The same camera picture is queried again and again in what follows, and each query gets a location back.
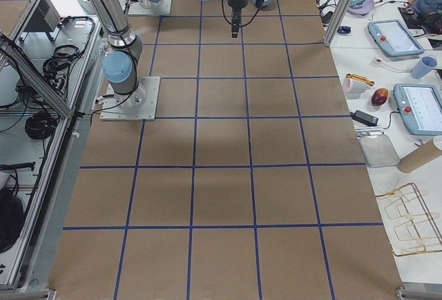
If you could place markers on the gold cylinder tool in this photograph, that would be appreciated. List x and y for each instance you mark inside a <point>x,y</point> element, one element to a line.
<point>361,79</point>

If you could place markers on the pink cup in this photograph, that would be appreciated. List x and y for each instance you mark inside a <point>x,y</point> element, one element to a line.
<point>353,88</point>

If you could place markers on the light blue cup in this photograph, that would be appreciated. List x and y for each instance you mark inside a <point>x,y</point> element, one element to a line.
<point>423,67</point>

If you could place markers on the teach pendant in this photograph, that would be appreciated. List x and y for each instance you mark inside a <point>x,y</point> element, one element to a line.
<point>420,108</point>
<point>394,39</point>

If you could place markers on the upper teach pendant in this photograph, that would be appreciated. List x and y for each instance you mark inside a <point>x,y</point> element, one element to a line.
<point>394,39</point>

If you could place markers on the red apple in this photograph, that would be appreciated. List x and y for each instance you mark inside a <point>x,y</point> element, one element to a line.
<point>379,97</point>

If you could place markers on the silver metal tray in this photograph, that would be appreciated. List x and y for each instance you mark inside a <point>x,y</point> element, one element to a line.
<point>377,147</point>

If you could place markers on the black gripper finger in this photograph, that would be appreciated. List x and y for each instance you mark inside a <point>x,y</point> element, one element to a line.
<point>235,23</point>

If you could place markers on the purple plate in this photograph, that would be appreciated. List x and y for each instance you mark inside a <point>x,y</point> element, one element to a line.
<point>364,9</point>

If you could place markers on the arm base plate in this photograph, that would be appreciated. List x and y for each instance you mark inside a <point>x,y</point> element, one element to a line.
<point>141,105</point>
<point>146,8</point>

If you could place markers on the cardboard tube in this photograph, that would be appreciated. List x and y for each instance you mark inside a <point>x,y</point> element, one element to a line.
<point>420,156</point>

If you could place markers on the aluminium frame post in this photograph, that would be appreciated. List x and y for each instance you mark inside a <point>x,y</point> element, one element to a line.
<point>335,22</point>

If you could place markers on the lower teach pendant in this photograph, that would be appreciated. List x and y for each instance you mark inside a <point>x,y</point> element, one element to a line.
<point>420,108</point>

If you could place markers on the gold wire rack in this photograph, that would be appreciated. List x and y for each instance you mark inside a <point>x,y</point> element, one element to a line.
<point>412,227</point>

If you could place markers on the black power adapter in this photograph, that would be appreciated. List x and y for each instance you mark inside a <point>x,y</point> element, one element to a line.
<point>364,118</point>

